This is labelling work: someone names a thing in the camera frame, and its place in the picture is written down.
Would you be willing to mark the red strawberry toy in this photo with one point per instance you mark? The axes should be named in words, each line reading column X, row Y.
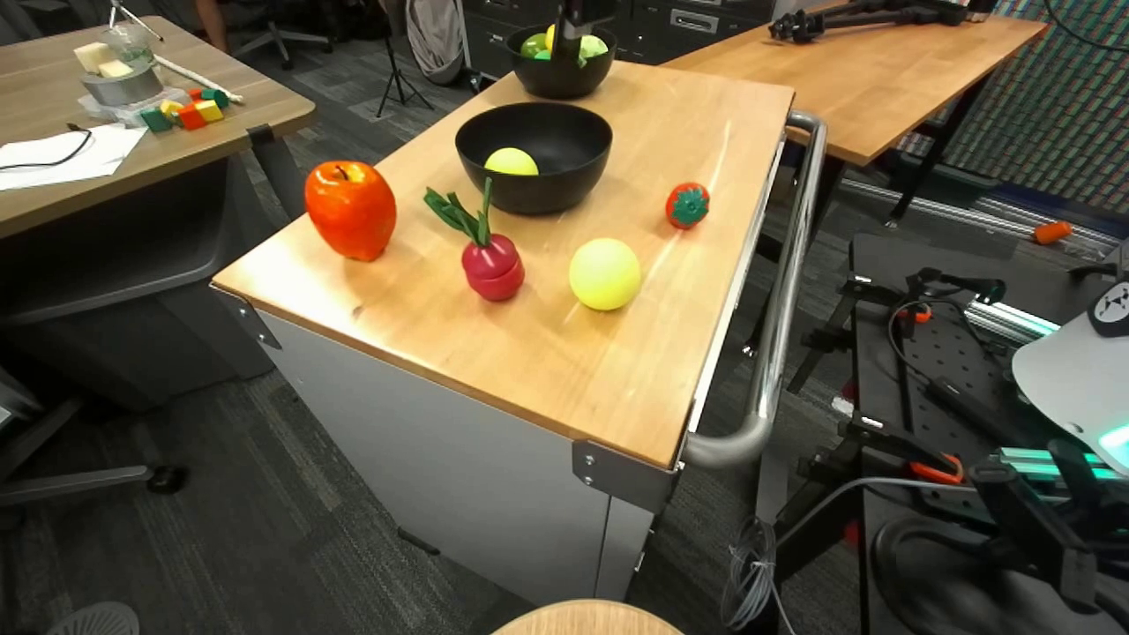
column 691, row 204

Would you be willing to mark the yellow lemon toy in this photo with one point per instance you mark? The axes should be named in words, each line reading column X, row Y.
column 606, row 277
column 515, row 164

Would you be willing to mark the round wooden stool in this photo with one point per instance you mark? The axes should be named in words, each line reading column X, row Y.
column 586, row 618

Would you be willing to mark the black folded tripod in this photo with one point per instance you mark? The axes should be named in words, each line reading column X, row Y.
column 869, row 14

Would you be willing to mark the black plastic bowl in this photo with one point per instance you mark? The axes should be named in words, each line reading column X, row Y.
column 562, row 77
column 552, row 187

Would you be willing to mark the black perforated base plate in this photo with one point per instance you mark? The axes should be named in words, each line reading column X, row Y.
column 940, row 264

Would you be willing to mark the orange bell pepper toy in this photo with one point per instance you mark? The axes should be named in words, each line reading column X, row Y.
column 351, row 211

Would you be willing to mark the gray metal floor rail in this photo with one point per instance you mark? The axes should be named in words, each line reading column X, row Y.
column 940, row 211

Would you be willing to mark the colourful toy blocks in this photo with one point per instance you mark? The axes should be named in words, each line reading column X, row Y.
column 189, row 109

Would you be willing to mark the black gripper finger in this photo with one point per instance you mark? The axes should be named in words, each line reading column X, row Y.
column 567, row 34

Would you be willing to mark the dark office chair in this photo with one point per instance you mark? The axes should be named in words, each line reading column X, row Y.
column 278, row 37

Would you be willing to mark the green lime toy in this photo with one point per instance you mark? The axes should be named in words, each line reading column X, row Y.
column 533, row 48
column 593, row 48

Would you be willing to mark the white paper sheet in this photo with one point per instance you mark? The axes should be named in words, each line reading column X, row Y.
column 58, row 158

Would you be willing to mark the white cart wooden top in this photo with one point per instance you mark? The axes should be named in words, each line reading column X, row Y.
column 470, row 469

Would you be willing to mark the small orange clamp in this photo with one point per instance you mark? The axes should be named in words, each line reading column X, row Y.
column 1052, row 229

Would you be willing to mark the striped acoustic panel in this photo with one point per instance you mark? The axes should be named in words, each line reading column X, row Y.
column 1046, row 106

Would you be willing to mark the gray office chair base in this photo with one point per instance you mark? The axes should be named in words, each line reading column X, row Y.
column 71, row 482

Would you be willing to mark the red radish toy green leaves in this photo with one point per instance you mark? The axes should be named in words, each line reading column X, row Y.
column 491, row 269

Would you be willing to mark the aluminium extrusion bar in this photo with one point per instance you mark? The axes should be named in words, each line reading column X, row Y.
column 1006, row 318

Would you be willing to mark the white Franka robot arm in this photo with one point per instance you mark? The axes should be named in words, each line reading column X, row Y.
column 1070, row 376

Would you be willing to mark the light wooden office desk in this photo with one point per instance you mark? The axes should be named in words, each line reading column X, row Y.
column 233, row 109

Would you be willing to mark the orange-brown wooden desk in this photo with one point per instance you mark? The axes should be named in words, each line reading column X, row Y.
column 869, row 71

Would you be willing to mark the clear plastic container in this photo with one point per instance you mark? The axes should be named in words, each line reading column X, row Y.
column 118, row 71

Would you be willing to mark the black standing tripod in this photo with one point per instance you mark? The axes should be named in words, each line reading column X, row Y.
column 396, row 64

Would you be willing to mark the white thin stick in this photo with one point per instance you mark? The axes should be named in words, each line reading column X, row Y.
column 197, row 75

